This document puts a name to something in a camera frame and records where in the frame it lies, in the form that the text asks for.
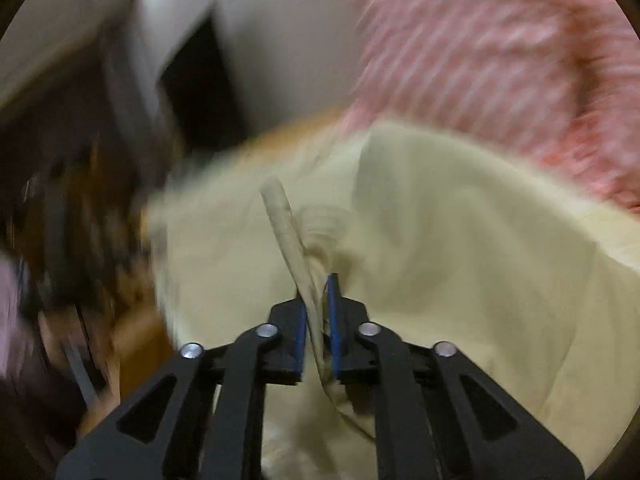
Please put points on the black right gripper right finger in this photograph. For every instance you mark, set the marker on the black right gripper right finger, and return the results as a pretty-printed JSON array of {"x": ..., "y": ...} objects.
[{"x": 436, "y": 414}]

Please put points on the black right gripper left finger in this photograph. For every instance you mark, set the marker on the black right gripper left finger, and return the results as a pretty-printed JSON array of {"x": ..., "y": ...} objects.
[{"x": 201, "y": 415}]

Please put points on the beige khaki pants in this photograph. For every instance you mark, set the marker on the beige khaki pants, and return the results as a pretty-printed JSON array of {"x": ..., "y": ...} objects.
[{"x": 441, "y": 240}]

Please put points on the pink polka dot upper pillow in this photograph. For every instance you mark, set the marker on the pink polka dot upper pillow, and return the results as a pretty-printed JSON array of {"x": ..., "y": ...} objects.
[{"x": 556, "y": 81}]

